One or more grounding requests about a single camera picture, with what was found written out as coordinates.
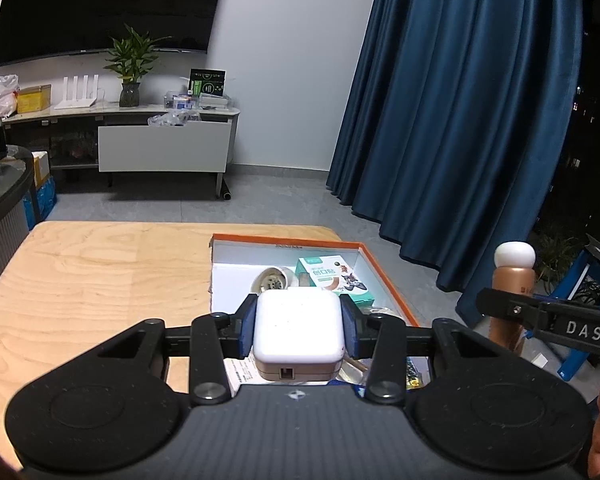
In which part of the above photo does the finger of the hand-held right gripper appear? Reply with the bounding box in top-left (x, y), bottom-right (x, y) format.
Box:
top-left (476, 287), bottom-right (544, 334)

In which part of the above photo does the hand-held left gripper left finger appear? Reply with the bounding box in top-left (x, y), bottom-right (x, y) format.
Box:
top-left (80, 294), bottom-right (258, 407)

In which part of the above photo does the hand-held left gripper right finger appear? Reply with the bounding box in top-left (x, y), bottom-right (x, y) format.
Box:
top-left (340, 294), bottom-right (518, 406)

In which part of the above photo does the rose gold bottle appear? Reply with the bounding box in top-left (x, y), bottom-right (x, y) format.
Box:
top-left (490, 242), bottom-right (536, 356)

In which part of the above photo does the small white carton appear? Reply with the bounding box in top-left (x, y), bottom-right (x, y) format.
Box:
top-left (224, 359), bottom-right (261, 398)

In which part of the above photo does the green white bandage box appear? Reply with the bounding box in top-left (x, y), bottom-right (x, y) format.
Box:
top-left (295, 255), bottom-right (376, 311)

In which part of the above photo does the orange cardboard box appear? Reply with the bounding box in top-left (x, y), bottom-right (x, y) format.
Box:
top-left (209, 232), bottom-right (431, 397)

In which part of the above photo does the blue curtain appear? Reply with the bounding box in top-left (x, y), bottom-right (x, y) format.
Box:
top-left (325, 0), bottom-right (583, 326)

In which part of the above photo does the white television stand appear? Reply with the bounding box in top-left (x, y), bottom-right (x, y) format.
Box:
top-left (2, 105), bottom-right (241, 201)

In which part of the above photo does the clear plastic bag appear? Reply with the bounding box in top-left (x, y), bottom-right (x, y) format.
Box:
top-left (147, 110), bottom-right (201, 128)

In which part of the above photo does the blue carton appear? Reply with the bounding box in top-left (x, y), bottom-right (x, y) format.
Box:
top-left (22, 175), bottom-right (58, 231)

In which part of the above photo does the black green box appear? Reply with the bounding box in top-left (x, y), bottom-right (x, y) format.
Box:
top-left (189, 69), bottom-right (227, 98)

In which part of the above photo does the brown cardboard box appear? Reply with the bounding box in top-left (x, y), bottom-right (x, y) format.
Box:
top-left (32, 151), bottom-right (51, 186)

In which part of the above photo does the black round glass table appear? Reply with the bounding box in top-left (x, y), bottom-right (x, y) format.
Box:
top-left (0, 145), bottom-right (36, 306)

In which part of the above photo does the potted plant in glass vase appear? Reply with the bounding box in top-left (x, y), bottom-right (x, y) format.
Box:
top-left (105, 24), bottom-right (173, 108)

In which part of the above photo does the white router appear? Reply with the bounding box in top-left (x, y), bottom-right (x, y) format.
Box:
top-left (55, 75), bottom-right (101, 111)

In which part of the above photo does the yellow box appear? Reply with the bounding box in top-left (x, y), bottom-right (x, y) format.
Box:
top-left (17, 85), bottom-right (52, 113)

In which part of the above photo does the white plastic bag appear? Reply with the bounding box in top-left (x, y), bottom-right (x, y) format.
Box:
top-left (0, 75), bottom-right (20, 118)

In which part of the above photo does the black television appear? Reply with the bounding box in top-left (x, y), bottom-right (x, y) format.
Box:
top-left (0, 0), bottom-right (230, 70)

